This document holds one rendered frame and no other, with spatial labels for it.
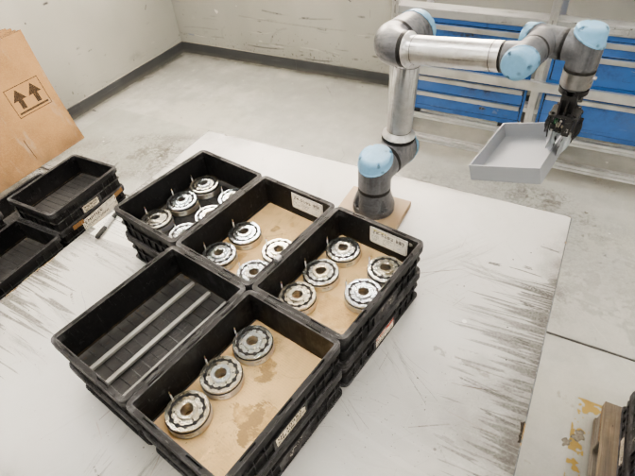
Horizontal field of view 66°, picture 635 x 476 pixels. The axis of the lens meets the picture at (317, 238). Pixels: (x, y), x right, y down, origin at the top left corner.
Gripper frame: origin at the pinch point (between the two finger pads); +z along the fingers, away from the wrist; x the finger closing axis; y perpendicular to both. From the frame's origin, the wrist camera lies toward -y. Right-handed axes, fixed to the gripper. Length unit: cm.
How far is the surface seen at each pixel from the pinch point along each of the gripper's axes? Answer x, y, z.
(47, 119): -330, -20, 84
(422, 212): -36, 2, 37
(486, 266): -7.7, 16.8, 37.0
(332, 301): -37, 63, 24
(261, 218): -76, 44, 24
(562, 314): 21, -40, 107
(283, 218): -70, 40, 24
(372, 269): -32, 49, 21
